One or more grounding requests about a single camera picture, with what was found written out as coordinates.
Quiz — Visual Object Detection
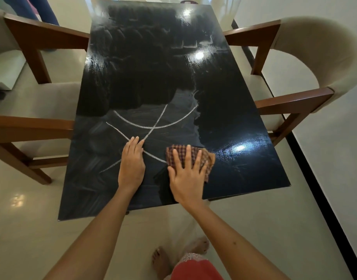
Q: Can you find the person's left hand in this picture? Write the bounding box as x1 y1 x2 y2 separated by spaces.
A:
117 136 146 194

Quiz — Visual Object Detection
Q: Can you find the person's right hand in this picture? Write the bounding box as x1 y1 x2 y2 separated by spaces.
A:
167 145 209 210

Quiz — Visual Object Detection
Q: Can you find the brown striped cloth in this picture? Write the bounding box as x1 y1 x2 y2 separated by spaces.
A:
166 144 216 183

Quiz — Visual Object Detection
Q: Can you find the beige cushioned wooden chair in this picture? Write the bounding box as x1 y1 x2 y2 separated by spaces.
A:
223 16 357 147
0 7 91 186

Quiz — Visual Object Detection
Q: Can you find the person's left forearm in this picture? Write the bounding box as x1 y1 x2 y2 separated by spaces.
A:
43 186 137 280

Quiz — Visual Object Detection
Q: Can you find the person's right forearm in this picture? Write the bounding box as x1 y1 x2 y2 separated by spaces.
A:
187 201 290 280

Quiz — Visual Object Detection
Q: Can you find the person's right foot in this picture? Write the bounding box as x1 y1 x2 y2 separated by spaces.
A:
184 236 210 256

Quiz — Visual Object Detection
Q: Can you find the person's foot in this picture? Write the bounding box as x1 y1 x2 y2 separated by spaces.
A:
184 236 210 256
151 246 172 280

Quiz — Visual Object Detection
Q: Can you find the person's left foot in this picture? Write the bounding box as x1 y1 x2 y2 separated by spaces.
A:
151 246 172 280

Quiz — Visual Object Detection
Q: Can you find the person's red garment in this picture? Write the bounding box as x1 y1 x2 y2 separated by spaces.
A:
164 253 224 280

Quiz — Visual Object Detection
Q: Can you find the black marble table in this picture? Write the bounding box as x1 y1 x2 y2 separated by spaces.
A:
57 0 291 221

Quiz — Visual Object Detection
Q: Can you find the white glass-top table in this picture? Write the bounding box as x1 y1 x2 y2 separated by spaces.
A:
0 49 27 91

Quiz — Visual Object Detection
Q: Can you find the pink plastic container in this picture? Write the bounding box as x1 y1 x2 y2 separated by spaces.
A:
25 0 39 18

